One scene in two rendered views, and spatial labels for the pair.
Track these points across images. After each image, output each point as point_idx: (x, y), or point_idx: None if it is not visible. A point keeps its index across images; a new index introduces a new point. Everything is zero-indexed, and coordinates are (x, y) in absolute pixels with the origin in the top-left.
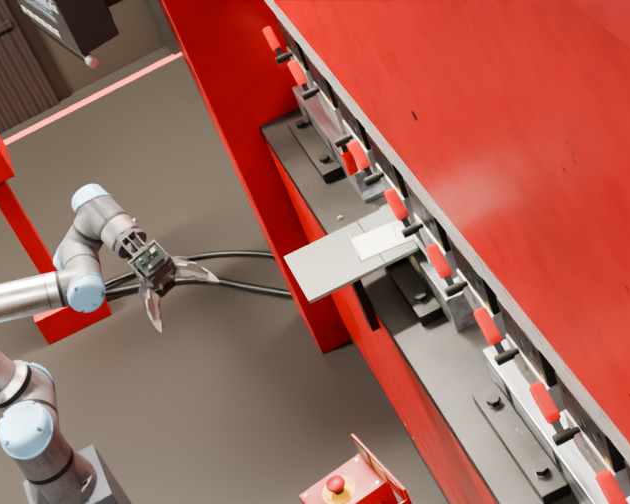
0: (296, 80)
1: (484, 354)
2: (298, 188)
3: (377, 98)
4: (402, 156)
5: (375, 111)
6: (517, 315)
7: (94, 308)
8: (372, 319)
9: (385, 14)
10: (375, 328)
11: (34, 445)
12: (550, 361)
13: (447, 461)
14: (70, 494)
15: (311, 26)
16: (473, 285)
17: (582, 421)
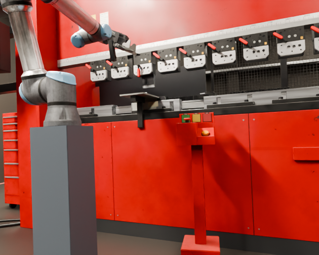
0: (110, 63)
1: (204, 97)
2: (84, 117)
3: (184, 18)
4: (191, 32)
5: (177, 28)
6: (256, 29)
7: (109, 36)
8: (143, 122)
9: None
10: (143, 126)
11: (73, 78)
12: (274, 28)
13: (176, 162)
14: (78, 117)
15: (135, 32)
16: (224, 48)
17: (288, 36)
